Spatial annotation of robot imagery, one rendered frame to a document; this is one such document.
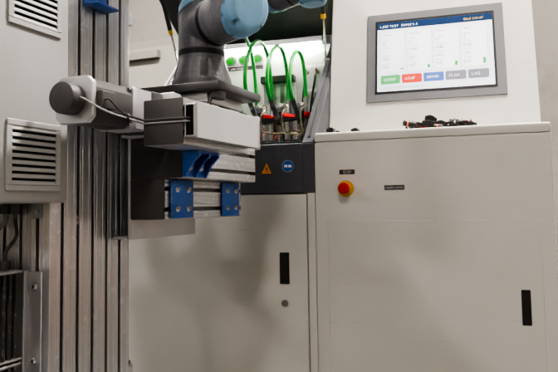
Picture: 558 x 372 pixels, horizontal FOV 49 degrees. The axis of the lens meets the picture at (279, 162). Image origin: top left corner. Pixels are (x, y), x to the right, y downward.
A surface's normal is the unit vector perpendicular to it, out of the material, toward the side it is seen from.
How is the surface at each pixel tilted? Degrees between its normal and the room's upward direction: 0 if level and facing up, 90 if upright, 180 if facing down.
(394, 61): 76
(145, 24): 90
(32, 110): 90
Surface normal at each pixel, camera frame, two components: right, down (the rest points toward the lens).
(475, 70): -0.29, -0.30
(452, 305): -0.29, -0.06
